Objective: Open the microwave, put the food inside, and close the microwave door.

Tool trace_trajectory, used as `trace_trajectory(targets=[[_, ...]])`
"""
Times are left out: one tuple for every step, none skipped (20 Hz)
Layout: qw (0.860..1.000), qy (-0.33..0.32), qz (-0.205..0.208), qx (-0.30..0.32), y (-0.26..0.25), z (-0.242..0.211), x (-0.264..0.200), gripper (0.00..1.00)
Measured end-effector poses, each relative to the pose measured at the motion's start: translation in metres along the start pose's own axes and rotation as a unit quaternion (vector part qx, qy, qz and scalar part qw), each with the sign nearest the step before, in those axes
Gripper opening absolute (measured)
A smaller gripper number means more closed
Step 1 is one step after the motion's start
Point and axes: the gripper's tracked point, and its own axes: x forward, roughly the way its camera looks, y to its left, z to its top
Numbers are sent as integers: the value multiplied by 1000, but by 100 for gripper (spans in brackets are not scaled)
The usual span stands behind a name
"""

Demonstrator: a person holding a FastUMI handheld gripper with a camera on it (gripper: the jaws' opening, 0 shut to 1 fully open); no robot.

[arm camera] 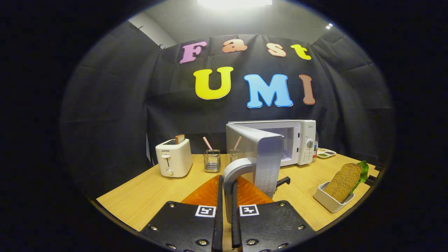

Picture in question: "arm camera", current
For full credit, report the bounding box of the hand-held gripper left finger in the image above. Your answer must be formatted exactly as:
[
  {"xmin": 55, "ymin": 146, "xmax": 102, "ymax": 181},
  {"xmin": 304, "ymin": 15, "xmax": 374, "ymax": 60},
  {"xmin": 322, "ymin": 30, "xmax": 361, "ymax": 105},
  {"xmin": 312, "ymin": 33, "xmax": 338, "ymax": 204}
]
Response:
[{"xmin": 140, "ymin": 175, "xmax": 224, "ymax": 252}]

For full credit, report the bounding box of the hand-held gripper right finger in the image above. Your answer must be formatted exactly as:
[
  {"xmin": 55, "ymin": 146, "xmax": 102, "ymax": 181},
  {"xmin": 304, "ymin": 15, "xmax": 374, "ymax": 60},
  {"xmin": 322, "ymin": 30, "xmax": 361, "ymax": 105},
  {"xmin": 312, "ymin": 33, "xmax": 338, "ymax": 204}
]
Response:
[{"xmin": 231, "ymin": 176, "xmax": 317, "ymax": 252}]

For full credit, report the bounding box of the white microwave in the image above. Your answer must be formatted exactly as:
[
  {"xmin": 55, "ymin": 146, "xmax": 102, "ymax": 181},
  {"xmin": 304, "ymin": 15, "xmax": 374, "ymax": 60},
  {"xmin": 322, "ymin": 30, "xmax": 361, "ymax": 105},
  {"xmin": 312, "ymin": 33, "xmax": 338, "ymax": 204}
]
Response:
[{"xmin": 223, "ymin": 120, "xmax": 316, "ymax": 224}]

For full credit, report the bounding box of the brown bread lettuce sandwich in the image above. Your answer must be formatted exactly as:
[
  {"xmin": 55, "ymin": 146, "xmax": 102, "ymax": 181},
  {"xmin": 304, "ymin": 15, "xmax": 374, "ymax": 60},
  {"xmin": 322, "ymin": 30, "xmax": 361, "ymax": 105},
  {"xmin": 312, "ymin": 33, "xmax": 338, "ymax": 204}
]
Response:
[{"xmin": 324, "ymin": 161, "xmax": 370, "ymax": 204}]

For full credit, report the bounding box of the cream toaster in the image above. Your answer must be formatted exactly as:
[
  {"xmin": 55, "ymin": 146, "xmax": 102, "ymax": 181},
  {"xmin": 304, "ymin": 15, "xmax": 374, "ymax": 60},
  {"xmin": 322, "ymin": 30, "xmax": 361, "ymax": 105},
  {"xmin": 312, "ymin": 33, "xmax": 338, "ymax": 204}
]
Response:
[{"xmin": 155, "ymin": 139, "xmax": 193, "ymax": 178}]

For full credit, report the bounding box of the white rectangular dish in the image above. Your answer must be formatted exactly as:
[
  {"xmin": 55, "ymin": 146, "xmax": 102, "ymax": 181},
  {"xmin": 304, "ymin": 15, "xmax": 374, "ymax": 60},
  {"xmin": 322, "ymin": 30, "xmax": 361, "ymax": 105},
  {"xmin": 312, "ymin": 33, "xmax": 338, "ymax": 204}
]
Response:
[{"xmin": 314, "ymin": 181, "xmax": 355, "ymax": 213}]

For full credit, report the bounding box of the large ceiling light panel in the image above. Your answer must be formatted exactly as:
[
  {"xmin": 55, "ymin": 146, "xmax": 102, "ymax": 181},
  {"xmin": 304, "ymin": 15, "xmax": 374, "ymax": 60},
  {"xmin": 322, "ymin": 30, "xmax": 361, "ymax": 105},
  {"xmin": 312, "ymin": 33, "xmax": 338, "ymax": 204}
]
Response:
[{"xmin": 198, "ymin": 0, "xmax": 273, "ymax": 9}]

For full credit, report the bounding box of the metal wire holder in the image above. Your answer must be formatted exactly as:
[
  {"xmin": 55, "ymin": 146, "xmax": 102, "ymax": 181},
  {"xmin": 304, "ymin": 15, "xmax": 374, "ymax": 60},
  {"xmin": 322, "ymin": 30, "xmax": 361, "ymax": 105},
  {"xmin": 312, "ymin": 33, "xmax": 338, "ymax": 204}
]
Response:
[{"xmin": 203, "ymin": 149, "xmax": 221, "ymax": 173}]

